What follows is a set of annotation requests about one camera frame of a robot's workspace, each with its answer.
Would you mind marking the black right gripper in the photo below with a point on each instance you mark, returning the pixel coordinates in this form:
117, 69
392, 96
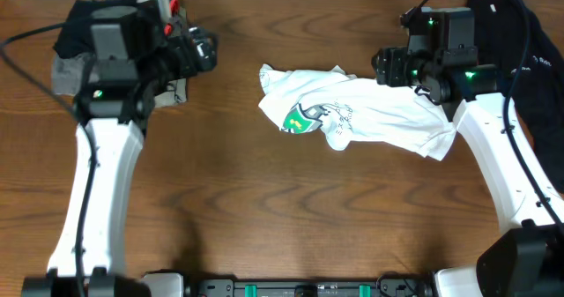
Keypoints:
390, 70

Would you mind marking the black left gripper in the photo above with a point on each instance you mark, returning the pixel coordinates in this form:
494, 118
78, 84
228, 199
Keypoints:
208, 59

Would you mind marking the white t-shirt with green print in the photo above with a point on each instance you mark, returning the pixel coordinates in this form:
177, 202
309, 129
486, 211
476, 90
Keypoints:
351, 109

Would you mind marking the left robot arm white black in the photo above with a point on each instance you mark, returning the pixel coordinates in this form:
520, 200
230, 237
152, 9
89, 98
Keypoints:
113, 113

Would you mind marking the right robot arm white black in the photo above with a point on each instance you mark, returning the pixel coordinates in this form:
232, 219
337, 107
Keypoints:
528, 258

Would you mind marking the black shorts with red trim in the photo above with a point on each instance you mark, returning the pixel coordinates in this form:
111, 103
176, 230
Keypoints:
75, 37

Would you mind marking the grey folded garment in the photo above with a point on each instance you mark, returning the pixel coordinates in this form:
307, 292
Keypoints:
66, 76

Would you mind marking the black garment on right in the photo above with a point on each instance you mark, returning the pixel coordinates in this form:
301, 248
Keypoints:
538, 95

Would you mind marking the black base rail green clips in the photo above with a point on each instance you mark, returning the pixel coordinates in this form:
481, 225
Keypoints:
389, 284

